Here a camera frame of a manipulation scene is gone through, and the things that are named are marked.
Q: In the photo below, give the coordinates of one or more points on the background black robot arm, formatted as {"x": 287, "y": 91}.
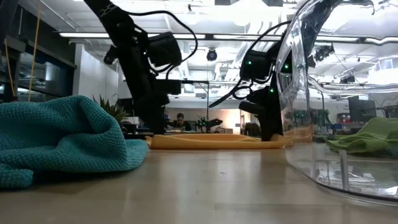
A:
{"x": 205, "y": 123}

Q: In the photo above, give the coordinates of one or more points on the orange microfiber towel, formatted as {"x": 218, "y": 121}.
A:
{"x": 202, "y": 141}

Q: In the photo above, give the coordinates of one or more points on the black dome ceiling camera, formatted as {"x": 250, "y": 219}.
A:
{"x": 211, "y": 55}

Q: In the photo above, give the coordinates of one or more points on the black aluminium table frame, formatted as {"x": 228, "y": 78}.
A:
{"x": 133, "y": 136}

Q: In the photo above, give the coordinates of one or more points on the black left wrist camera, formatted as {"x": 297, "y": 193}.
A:
{"x": 164, "y": 49}

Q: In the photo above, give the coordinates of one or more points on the black computer monitor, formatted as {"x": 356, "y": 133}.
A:
{"x": 362, "y": 110}
{"x": 124, "y": 107}

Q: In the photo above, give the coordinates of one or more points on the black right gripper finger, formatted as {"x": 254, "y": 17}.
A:
{"x": 270, "y": 132}

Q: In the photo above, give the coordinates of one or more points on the teal microfiber towel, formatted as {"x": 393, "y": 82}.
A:
{"x": 62, "y": 140}

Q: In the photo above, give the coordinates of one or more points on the clear plastic bin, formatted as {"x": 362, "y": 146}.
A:
{"x": 342, "y": 174}

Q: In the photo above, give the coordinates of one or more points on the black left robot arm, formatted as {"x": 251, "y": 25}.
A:
{"x": 121, "y": 31}

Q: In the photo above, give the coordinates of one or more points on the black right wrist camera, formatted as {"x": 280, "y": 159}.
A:
{"x": 255, "y": 63}

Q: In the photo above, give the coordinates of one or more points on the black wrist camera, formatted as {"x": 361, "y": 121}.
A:
{"x": 164, "y": 49}
{"x": 255, "y": 63}

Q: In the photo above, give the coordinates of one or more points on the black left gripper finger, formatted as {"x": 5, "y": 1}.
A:
{"x": 157, "y": 121}

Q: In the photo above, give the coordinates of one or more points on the black ceiling camera rig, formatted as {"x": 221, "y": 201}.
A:
{"x": 323, "y": 53}

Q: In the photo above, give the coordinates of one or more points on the person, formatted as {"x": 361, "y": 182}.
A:
{"x": 180, "y": 124}

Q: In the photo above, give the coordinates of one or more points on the lime green microfiber towel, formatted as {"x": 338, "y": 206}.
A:
{"x": 373, "y": 133}

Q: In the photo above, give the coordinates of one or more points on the small potted succulent plant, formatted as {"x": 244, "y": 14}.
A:
{"x": 113, "y": 110}

